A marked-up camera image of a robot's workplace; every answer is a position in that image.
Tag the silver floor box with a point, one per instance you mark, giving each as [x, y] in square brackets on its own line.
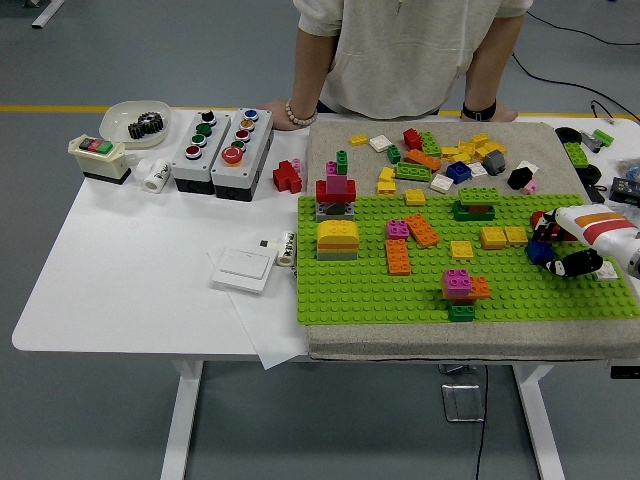
[462, 402]

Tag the orange thin toy brick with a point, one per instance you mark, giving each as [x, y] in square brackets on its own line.
[337, 246]

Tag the green long toy brick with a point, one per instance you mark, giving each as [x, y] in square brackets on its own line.
[414, 171]
[577, 152]

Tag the person's left forearm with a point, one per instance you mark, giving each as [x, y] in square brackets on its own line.
[487, 75]

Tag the white bowl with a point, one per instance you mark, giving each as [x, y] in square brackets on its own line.
[120, 120]

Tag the white wall switch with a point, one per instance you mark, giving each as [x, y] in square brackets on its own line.
[242, 270]

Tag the person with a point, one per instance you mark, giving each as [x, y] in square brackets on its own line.
[390, 50]

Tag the black box yellow marks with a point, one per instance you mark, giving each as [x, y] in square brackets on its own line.
[625, 191]

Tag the black small part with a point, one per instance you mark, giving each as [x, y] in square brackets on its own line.
[596, 192]

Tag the green studded baseplate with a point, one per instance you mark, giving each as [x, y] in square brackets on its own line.
[350, 290]

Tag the dark green arch brick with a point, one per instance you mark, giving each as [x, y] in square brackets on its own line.
[462, 215]

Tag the beige red-green switch box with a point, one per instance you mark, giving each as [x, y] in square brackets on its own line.
[97, 157]

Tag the dark green toy brick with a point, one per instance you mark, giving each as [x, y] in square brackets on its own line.
[462, 313]

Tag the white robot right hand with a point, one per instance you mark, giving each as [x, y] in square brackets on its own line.
[595, 225]

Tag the white paper sheet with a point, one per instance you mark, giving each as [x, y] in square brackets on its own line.
[270, 330]

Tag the clear bag blue parts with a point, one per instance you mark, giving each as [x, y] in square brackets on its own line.
[631, 167]

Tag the white plain tube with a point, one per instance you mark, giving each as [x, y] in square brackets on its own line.
[141, 171]

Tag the person's right hand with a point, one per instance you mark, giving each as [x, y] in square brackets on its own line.
[276, 107]

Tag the pink small toy brick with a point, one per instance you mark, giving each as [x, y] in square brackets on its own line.
[296, 164]
[531, 186]

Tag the yellow narrow toy brick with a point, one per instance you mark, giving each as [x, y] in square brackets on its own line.
[481, 138]

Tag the small white adapter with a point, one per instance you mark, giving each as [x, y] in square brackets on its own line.
[266, 245]

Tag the blue toy brick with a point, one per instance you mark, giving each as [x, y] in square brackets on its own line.
[459, 171]
[537, 252]

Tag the yellow glossy toy brick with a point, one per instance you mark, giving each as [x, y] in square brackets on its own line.
[461, 157]
[386, 188]
[387, 174]

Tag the white table leg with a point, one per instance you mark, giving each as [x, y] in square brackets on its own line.
[182, 415]
[540, 415]

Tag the light green small brick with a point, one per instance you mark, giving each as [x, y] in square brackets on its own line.
[604, 135]

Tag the magenta tall toy brick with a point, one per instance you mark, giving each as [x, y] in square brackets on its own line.
[336, 181]

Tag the grey emergency-stop button box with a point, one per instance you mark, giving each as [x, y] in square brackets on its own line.
[242, 160]

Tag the silver metal part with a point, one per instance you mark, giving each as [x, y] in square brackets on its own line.
[591, 141]

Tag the red wide toy brick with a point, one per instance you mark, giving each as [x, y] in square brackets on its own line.
[321, 192]

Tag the orange long toy brick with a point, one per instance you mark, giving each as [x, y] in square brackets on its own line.
[398, 257]
[424, 160]
[422, 231]

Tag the black desk control panel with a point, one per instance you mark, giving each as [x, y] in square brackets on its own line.
[625, 373]

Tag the white toy brick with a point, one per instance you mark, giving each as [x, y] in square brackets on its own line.
[528, 167]
[610, 272]
[442, 183]
[381, 143]
[478, 170]

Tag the red cross-shaped brick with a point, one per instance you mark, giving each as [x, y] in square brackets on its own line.
[286, 177]

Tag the person's right forearm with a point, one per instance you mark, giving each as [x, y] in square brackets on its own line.
[306, 65]

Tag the black wristwatch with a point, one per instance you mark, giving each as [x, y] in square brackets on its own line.
[479, 111]

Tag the light green long brick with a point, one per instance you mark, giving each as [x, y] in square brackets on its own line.
[430, 143]
[479, 194]

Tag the black gear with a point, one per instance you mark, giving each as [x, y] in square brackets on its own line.
[145, 125]

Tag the white labelled tube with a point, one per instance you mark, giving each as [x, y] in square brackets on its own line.
[286, 247]
[157, 176]

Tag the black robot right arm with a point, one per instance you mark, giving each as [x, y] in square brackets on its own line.
[636, 260]

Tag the black toy piece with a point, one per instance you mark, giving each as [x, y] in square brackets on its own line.
[520, 179]

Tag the grey sloped toy brick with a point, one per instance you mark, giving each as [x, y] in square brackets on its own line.
[494, 162]

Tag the dark green narrow brick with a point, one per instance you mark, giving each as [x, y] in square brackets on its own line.
[394, 154]
[342, 161]

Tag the yellow rounded toy brick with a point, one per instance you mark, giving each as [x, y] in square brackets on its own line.
[337, 232]

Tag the grey-brown mat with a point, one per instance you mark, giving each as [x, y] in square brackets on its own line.
[340, 135]

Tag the white foot of table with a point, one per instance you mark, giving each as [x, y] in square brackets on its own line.
[47, 12]

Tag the person's left hand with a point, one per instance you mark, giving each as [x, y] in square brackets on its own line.
[505, 116]

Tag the grey push-button box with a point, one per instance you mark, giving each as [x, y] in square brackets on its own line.
[200, 155]

